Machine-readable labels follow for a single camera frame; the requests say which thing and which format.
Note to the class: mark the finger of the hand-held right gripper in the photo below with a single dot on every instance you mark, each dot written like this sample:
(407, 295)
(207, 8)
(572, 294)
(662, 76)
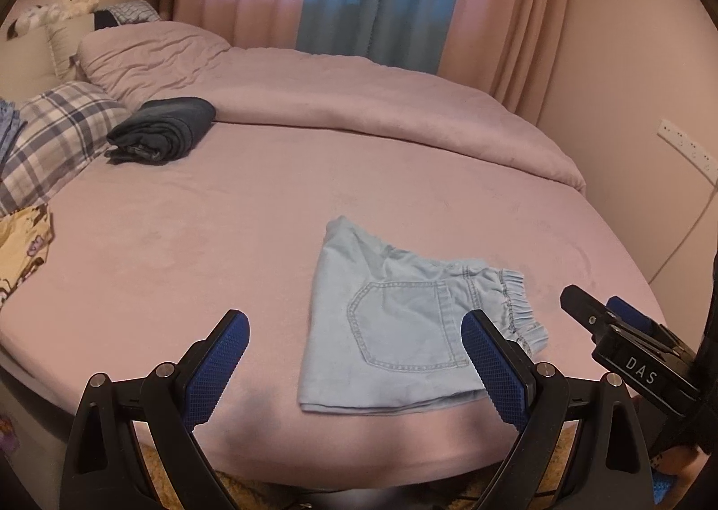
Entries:
(639, 367)
(634, 318)

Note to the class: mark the dark folded pants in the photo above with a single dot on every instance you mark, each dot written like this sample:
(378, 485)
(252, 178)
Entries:
(162, 128)

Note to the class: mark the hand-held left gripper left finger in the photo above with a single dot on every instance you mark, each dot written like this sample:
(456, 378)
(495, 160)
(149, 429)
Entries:
(221, 364)

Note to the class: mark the light blue denim pants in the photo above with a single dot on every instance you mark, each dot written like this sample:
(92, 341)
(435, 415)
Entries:
(392, 330)

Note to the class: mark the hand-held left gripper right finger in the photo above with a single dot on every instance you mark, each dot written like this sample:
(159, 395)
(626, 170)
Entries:
(493, 369)

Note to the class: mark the white power strip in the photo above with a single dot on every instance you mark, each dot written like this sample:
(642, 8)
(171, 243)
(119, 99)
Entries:
(687, 145)

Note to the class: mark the plaid pillow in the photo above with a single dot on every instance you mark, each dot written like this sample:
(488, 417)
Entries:
(50, 139)

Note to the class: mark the pink pillow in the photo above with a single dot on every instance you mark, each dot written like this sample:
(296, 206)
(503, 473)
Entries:
(151, 52)

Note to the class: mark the yellow printed cloth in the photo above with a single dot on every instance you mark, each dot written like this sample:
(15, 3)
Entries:
(22, 246)

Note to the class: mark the cream pillow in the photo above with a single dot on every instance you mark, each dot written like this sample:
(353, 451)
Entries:
(22, 66)

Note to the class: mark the small checkered pillow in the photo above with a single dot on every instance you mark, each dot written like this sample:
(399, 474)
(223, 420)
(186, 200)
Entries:
(132, 11)

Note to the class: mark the blue striped cloth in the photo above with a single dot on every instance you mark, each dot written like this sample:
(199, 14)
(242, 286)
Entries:
(8, 128)

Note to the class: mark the pink duvet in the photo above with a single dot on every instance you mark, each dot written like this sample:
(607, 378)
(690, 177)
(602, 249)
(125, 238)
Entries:
(392, 106)

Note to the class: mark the white plush toy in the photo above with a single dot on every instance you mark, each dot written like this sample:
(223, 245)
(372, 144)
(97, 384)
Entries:
(73, 2)

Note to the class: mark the bed with pink sheet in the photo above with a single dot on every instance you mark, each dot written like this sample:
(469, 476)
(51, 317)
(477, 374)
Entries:
(196, 235)

